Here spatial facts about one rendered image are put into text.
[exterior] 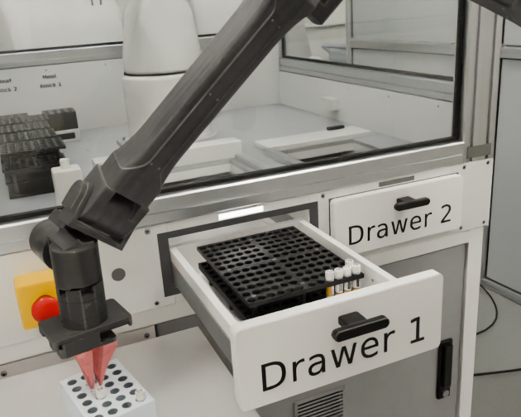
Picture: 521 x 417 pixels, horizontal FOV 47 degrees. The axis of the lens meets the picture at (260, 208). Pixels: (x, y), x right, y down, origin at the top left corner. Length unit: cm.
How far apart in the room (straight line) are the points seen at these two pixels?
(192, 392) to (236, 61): 46
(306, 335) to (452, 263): 66
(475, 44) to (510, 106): 140
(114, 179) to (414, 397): 93
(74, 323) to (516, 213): 214
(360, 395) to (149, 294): 54
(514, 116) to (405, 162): 146
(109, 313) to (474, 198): 78
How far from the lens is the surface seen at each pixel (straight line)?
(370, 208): 111
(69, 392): 86
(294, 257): 91
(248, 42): 69
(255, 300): 79
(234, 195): 99
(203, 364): 93
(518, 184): 262
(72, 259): 74
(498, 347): 244
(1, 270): 95
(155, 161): 71
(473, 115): 124
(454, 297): 137
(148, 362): 96
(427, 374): 142
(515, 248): 271
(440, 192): 120
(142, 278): 99
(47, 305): 90
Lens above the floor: 127
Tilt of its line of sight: 19 degrees down
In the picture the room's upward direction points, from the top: 4 degrees counter-clockwise
